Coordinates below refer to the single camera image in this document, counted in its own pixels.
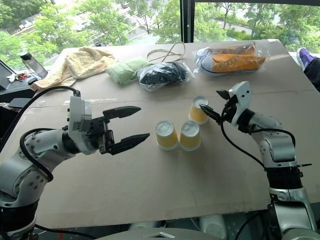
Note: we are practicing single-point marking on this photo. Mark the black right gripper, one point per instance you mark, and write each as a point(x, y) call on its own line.
point(230, 108)

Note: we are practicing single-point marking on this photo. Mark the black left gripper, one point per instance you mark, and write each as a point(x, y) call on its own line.
point(96, 127)

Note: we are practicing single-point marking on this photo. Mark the yellow paper cup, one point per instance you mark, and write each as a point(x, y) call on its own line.
point(167, 138)
point(196, 113)
point(190, 140)

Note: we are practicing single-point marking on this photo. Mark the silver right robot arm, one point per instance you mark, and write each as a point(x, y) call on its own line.
point(280, 147)

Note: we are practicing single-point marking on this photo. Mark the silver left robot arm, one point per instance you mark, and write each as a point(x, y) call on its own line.
point(23, 172)

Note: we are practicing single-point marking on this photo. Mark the orange canvas sneaker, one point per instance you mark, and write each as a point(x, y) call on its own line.
point(237, 62)

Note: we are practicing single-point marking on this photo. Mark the orange sneakers in plastic bag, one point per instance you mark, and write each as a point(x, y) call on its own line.
point(200, 53)

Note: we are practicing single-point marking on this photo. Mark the folded green cloth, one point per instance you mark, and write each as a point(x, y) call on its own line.
point(123, 70)

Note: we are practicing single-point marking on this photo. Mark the black item in plastic bag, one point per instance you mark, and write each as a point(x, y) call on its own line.
point(160, 75)

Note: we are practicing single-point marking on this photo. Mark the cream terry towel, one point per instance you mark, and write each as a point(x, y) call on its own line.
point(82, 62)

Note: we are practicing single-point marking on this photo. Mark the white rounded shape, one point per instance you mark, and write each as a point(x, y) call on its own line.
point(213, 226)
point(142, 225)

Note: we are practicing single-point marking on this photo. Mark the person's leg black trousers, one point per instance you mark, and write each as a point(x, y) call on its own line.
point(312, 72)

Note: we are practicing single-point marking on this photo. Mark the purple shoe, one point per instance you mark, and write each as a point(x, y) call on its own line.
point(305, 56)

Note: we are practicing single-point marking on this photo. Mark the black flat device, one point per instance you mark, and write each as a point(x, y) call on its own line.
point(20, 102)

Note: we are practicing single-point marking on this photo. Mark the grey water bottle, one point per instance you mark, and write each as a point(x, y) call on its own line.
point(35, 66)

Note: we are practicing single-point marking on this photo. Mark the black side desk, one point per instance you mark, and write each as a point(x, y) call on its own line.
point(15, 92)

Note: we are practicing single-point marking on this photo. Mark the keys with red tag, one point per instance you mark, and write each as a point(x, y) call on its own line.
point(18, 76)

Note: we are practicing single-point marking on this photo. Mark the black monitor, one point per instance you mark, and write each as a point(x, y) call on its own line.
point(3, 77)

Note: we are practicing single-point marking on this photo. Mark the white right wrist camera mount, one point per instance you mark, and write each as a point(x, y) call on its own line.
point(242, 96)

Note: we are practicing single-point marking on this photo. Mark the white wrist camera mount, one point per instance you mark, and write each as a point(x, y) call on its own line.
point(76, 112)
point(242, 96)

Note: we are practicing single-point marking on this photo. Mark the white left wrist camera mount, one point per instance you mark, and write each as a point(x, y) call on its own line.
point(76, 112)

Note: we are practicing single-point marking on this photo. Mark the dark window frame post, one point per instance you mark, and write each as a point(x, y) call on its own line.
point(187, 20)

